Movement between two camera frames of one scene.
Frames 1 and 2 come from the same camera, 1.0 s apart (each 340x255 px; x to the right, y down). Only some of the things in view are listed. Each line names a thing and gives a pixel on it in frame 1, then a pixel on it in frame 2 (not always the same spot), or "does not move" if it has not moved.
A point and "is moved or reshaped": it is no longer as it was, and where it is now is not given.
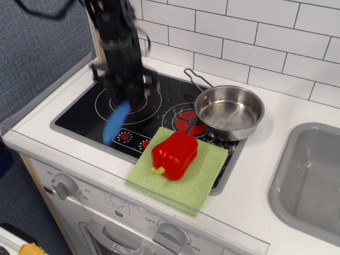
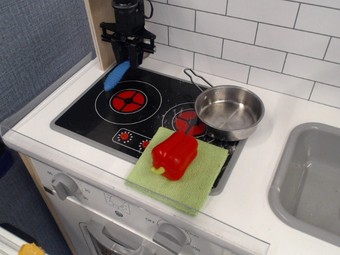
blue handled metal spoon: x=116 y=122 is moved or reshaped
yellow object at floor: x=31 y=249 does not move
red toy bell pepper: x=174 y=155 does not move
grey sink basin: x=304 y=191 does not move
